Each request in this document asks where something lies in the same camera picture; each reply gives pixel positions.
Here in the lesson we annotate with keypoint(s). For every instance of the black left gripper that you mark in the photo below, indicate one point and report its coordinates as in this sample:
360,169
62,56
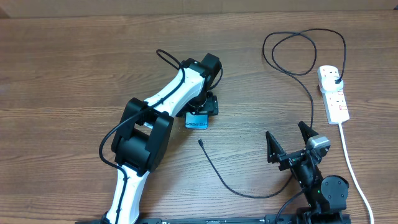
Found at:
210,106

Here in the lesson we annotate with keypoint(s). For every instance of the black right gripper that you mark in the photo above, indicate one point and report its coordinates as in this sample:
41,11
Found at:
274,154

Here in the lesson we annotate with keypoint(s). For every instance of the Samsung Galaxy smartphone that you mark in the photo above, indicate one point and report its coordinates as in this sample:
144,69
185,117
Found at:
196,121

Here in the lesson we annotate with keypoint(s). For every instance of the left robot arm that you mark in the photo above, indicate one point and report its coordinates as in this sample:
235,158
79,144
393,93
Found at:
136,146

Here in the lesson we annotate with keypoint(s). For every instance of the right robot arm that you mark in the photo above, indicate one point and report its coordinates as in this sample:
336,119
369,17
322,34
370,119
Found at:
326,196

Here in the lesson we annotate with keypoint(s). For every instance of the white charger plug adapter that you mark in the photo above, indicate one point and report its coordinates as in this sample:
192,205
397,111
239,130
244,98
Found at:
330,84

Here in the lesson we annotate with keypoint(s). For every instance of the white power strip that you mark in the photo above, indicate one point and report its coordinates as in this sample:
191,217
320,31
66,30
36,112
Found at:
335,103

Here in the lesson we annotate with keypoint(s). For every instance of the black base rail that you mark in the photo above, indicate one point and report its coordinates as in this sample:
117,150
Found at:
211,221

